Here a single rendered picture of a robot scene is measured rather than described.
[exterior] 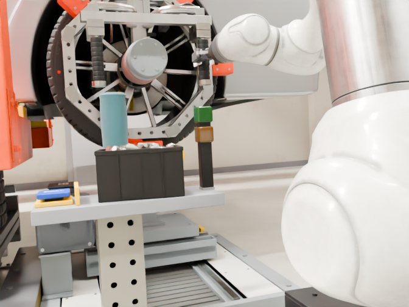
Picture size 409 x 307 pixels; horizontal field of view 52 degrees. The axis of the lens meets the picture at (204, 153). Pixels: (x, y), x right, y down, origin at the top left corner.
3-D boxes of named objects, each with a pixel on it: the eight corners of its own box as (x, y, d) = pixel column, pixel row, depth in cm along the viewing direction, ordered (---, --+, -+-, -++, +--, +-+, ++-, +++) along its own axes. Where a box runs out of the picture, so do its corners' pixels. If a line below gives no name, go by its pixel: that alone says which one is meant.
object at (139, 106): (152, 123, 190) (174, 58, 192) (156, 123, 182) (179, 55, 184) (83, 98, 180) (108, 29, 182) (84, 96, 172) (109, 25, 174)
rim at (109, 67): (206, 69, 192) (117, -8, 178) (224, 59, 170) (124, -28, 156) (141, 156, 184) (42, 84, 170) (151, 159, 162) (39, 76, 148)
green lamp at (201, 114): (208, 122, 108) (207, 106, 108) (213, 122, 104) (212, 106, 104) (193, 123, 107) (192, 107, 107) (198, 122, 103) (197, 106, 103)
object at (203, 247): (192, 239, 200) (191, 218, 199) (217, 259, 165) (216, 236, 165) (84, 253, 184) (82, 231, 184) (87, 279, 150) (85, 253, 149)
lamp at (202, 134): (209, 141, 108) (208, 126, 108) (214, 142, 105) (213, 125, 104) (194, 142, 107) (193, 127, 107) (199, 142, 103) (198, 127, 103)
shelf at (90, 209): (203, 195, 115) (202, 184, 115) (225, 204, 99) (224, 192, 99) (37, 212, 102) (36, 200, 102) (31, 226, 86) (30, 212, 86)
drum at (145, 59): (158, 85, 160) (156, 48, 159) (171, 78, 139) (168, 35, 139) (121, 86, 155) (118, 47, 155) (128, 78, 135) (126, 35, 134)
